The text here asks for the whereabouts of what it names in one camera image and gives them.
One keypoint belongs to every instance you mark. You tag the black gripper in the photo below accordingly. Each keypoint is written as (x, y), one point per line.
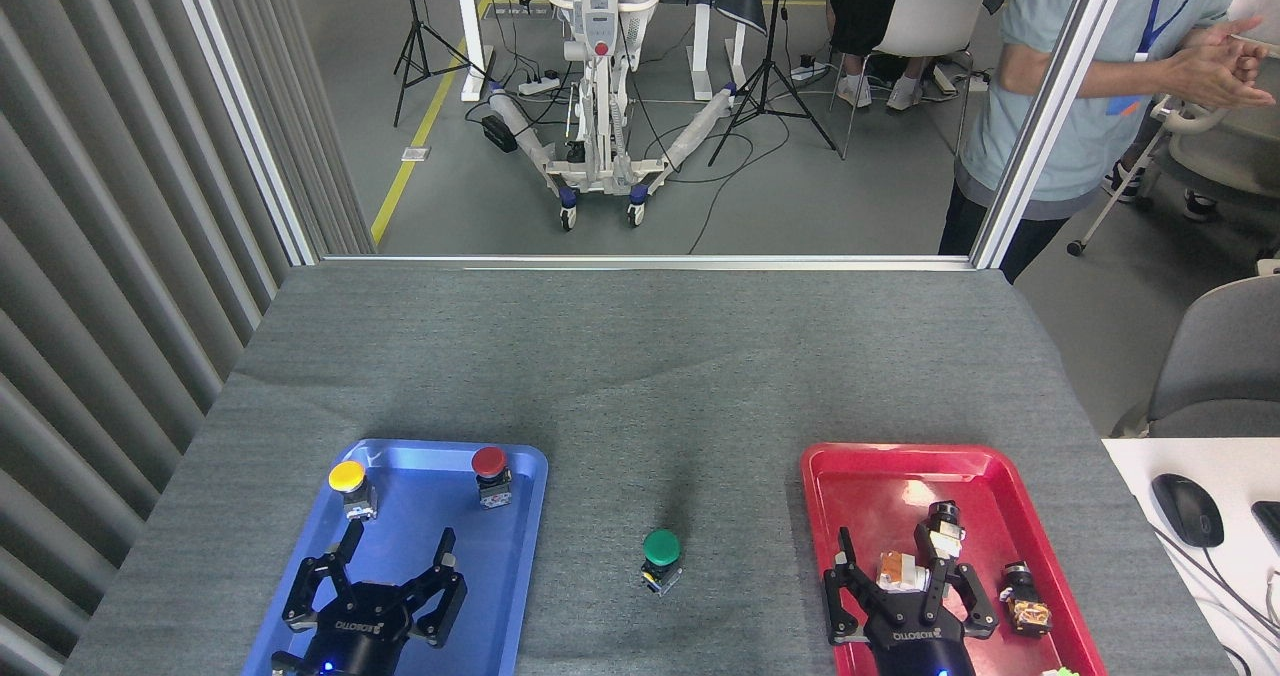
(360, 631)
(920, 641)

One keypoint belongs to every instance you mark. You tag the green push button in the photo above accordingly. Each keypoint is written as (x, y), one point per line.
(661, 548)

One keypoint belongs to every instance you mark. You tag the yellow push button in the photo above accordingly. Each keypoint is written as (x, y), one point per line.
(347, 476)

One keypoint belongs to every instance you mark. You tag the red push button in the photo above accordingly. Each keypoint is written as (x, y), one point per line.
(488, 461)

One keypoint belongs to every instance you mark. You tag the blue plastic tray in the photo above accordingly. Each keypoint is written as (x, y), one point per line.
(490, 576)

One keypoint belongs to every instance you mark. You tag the red plastic tray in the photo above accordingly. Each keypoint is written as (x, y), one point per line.
(870, 496)

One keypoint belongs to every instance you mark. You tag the white side table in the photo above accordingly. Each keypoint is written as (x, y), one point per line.
(1140, 476)

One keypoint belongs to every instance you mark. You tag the black computer mouse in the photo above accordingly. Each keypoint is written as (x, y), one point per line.
(1188, 509)

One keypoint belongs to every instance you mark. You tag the grey felt table cover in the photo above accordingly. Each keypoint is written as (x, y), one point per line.
(650, 376)

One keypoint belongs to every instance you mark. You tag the small white floor plate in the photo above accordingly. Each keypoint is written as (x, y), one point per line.
(416, 154)

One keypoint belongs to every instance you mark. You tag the black power adapter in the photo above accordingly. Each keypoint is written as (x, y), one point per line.
(499, 134)

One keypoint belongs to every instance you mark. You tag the white power strip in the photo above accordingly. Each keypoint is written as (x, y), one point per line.
(538, 85)

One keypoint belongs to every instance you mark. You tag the grey chair with white armrest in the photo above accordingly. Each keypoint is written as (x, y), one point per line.
(1230, 161)

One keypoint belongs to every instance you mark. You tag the black tripod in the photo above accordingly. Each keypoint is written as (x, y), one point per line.
(770, 66)
(415, 36)

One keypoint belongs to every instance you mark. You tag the white stand on wheels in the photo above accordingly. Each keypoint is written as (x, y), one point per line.
(598, 16)

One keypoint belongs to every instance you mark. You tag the orange and white switch block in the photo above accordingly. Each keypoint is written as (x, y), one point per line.
(895, 568)

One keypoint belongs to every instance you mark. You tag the black knob switch orange base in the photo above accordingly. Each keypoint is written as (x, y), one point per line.
(1027, 606)

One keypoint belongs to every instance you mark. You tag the silver horizontal rail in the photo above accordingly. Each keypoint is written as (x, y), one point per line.
(650, 260)

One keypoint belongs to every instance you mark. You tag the silver post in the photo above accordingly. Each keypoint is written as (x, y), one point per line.
(1045, 116)

